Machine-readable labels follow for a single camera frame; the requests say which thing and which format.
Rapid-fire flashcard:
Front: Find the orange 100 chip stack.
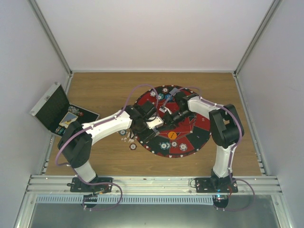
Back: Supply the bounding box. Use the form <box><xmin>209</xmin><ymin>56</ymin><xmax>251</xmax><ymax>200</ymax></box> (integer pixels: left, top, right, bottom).
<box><xmin>129</xmin><ymin>143</ymin><xmax>137</xmax><ymax>150</ymax></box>

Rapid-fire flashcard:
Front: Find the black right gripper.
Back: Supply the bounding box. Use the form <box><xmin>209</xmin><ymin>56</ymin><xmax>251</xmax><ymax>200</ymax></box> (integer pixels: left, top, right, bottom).
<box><xmin>156</xmin><ymin>109</ymin><xmax>194</xmax><ymax>132</ymax></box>

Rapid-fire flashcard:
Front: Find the front aluminium rail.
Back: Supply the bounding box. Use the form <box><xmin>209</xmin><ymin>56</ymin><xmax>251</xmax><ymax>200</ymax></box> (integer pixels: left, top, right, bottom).
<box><xmin>26</xmin><ymin>175</ymin><xmax>282</xmax><ymax>195</ymax></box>

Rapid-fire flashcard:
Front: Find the aluminium poker case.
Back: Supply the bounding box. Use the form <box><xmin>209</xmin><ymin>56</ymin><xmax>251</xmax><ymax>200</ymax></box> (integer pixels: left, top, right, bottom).
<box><xmin>30</xmin><ymin>82</ymin><xmax>99</xmax><ymax>137</ymax></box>

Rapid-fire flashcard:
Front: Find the green 50 chip bottom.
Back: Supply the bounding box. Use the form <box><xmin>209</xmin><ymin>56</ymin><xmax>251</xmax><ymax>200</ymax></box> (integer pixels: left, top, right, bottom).
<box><xmin>160</xmin><ymin>142</ymin><xmax>171</xmax><ymax>150</ymax></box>

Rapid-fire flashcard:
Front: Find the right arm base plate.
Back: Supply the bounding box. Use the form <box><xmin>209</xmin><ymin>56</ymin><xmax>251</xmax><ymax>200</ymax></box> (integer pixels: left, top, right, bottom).
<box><xmin>194</xmin><ymin>176</ymin><xmax>238</xmax><ymax>193</ymax></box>

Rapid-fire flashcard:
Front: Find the orange big blind button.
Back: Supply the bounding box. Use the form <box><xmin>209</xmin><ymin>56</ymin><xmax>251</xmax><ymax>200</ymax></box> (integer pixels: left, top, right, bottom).
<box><xmin>168</xmin><ymin>131</ymin><xmax>177</xmax><ymax>140</ymax></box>

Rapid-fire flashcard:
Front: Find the round red black poker mat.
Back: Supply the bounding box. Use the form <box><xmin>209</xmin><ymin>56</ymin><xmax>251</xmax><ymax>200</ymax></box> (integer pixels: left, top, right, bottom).
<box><xmin>135</xmin><ymin>85</ymin><xmax>211</xmax><ymax>158</ymax></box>

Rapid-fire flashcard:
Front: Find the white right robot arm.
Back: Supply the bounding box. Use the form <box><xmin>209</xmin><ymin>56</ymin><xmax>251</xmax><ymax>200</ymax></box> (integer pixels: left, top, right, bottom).
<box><xmin>159</xmin><ymin>92</ymin><xmax>244</xmax><ymax>192</ymax></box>

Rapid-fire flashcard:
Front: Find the green 50 chip top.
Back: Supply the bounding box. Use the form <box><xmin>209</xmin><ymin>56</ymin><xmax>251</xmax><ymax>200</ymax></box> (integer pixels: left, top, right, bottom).
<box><xmin>157</xmin><ymin>93</ymin><xmax>164</xmax><ymax>101</ymax></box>

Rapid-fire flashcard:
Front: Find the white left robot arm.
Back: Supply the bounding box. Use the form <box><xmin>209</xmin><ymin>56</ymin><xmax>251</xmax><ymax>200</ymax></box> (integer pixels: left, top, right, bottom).
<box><xmin>56</xmin><ymin>105</ymin><xmax>163</xmax><ymax>192</ymax></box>

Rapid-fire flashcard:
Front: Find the blue small blind button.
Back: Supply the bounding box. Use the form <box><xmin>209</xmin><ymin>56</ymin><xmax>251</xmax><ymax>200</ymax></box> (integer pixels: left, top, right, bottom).
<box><xmin>165</xmin><ymin>94</ymin><xmax>173</xmax><ymax>101</ymax></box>

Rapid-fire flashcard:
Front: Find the slotted cable duct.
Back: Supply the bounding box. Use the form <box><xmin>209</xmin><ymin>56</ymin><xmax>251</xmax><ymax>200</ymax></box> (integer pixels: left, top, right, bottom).
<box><xmin>36</xmin><ymin>194</ymin><xmax>213</xmax><ymax>206</ymax></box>

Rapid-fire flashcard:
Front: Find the blue 10 chip bottom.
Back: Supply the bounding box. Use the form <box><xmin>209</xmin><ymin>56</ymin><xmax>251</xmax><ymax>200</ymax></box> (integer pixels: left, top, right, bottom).
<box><xmin>179</xmin><ymin>143</ymin><xmax>188</xmax><ymax>151</ymax></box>

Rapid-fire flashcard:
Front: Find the dealt card top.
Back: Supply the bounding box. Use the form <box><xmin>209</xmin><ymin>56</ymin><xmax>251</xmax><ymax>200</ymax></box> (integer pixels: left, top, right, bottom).
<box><xmin>170</xmin><ymin>88</ymin><xmax>179</xmax><ymax>96</ymax></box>

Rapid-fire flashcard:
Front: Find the green 50 chip stack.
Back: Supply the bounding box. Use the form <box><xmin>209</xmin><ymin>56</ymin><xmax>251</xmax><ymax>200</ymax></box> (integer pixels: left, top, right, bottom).
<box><xmin>119</xmin><ymin>130</ymin><xmax>127</xmax><ymax>135</ymax></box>

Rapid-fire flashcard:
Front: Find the card box in case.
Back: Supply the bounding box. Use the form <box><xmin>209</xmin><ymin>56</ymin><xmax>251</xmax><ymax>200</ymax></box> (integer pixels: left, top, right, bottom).
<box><xmin>59</xmin><ymin>112</ymin><xmax>78</xmax><ymax>128</ymax></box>

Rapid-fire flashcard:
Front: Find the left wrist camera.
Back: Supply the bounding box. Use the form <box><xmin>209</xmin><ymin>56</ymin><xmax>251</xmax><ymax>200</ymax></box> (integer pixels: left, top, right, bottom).
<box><xmin>140</xmin><ymin>101</ymin><xmax>156</xmax><ymax>119</ymax></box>

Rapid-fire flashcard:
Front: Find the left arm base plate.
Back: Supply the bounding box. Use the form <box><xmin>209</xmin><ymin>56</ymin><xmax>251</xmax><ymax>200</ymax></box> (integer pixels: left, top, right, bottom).
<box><xmin>67</xmin><ymin>177</ymin><xmax>113</xmax><ymax>194</ymax></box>

